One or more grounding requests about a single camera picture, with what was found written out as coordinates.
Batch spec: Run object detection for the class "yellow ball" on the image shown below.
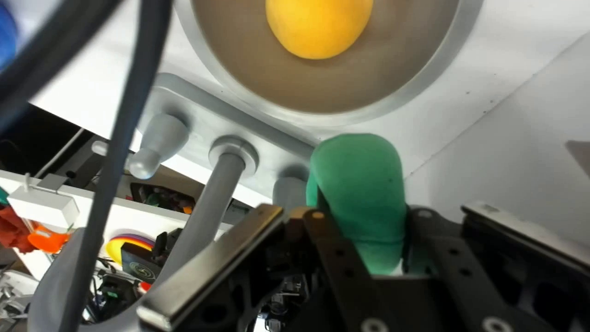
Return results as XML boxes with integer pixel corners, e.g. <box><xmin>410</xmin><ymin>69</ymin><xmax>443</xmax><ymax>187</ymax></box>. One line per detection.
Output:
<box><xmin>264</xmin><ymin>0</ymin><xmax>375</xmax><ymax>61</ymax></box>

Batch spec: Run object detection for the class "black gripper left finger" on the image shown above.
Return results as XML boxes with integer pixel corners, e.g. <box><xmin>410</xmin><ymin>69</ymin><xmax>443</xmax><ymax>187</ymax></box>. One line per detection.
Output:
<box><xmin>285</xmin><ymin>205</ymin><xmax>404</xmax><ymax>332</ymax></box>

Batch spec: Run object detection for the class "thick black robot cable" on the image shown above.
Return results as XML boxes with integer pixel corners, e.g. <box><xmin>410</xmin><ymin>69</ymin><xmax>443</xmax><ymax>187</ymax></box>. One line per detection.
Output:
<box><xmin>58</xmin><ymin>0</ymin><xmax>176</xmax><ymax>332</ymax></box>

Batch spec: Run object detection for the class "green ball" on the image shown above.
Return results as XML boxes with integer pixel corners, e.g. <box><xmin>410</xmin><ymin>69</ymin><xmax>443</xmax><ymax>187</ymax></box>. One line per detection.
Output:
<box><xmin>305</xmin><ymin>133</ymin><xmax>410</xmax><ymax>277</ymax></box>

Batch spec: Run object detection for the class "white toy kitchen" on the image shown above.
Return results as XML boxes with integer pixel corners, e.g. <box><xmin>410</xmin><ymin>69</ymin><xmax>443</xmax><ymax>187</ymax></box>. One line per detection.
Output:
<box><xmin>26</xmin><ymin>0</ymin><xmax>590</xmax><ymax>248</ymax></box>

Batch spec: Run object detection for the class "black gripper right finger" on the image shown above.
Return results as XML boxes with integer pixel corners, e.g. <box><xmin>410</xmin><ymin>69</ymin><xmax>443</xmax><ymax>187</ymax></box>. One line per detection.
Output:
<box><xmin>403</xmin><ymin>205</ymin><xmax>556</xmax><ymax>332</ymax></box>

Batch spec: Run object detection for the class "grey toy faucet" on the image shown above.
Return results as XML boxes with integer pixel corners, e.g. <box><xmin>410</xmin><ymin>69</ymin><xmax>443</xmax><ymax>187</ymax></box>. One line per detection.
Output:
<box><xmin>26</xmin><ymin>73</ymin><xmax>321</xmax><ymax>332</ymax></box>

